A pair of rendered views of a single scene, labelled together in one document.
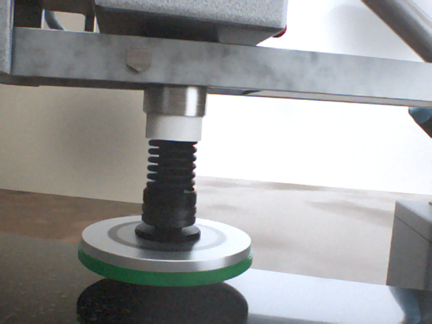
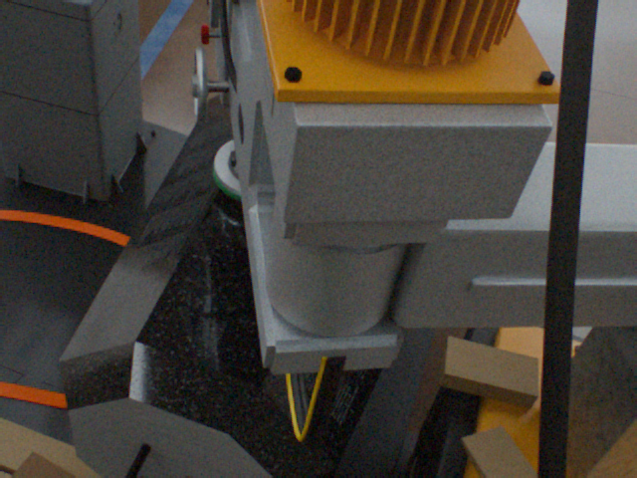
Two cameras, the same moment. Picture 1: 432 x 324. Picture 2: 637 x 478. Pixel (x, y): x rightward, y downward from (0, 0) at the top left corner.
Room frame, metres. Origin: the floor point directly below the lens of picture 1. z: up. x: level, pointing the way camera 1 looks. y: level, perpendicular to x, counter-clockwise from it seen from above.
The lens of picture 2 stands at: (0.45, 1.43, 2.19)
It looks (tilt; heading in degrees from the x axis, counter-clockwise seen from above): 47 degrees down; 266
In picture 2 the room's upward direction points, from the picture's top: 11 degrees clockwise
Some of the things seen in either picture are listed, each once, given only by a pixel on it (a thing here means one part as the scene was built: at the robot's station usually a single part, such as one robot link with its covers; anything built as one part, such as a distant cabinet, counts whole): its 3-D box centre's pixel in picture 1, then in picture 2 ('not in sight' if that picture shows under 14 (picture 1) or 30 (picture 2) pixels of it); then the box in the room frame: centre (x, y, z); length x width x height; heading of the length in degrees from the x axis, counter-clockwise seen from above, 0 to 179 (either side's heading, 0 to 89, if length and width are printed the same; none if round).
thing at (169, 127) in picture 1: (174, 125); not in sight; (0.52, 0.06, 1.07); 0.07 x 0.07 x 0.04
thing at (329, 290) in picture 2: not in sight; (337, 243); (0.37, 0.70, 1.39); 0.19 x 0.19 x 0.20
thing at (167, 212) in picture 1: (169, 208); not in sight; (0.52, 0.06, 0.96); 0.07 x 0.07 x 0.01
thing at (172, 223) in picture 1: (169, 217); not in sight; (0.52, 0.06, 0.95); 0.07 x 0.07 x 0.01
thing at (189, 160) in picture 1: (172, 158); not in sight; (0.52, 0.06, 1.02); 0.06 x 0.06 x 0.09
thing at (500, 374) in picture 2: not in sight; (489, 371); (-0.04, 0.47, 0.81); 0.20 x 0.10 x 0.05; 173
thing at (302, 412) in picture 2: not in sight; (309, 358); (0.37, 0.70, 1.10); 0.23 x 0.03 x 0.32; 103
